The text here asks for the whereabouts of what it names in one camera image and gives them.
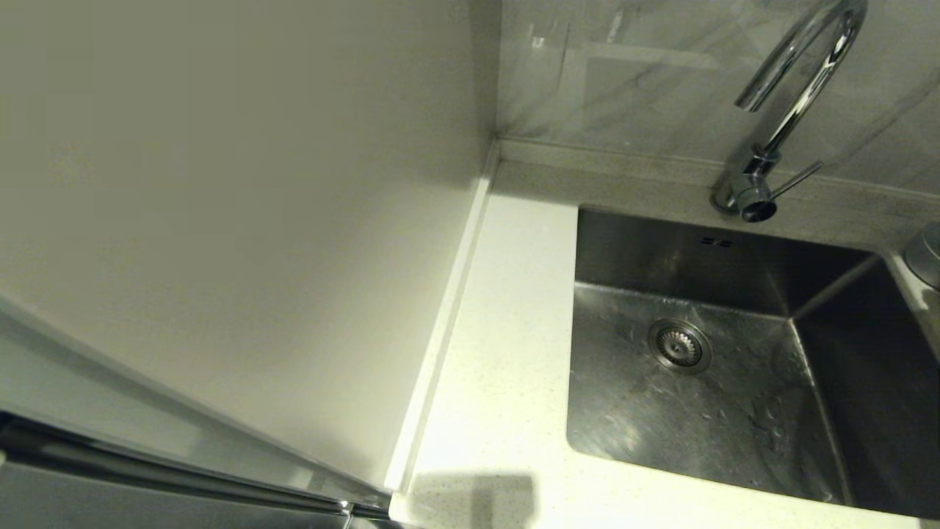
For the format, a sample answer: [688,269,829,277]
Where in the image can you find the stainless steel sink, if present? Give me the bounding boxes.
[565,206,940,521]

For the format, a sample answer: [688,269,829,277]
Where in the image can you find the light blue bowl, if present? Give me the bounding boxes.
[903,223,940,291]

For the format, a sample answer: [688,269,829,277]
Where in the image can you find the grey appliance door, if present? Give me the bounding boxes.
[0,415,397,529]

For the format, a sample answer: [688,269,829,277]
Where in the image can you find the round metal drain strainer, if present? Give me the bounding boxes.
[648,317,713,374]

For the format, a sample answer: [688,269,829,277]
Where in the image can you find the chrome gooseneck faucet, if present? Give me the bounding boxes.
[711,0,870,223]

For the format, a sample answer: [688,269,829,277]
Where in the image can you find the white tall cabinet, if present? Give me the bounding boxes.
[0,0,502,508]

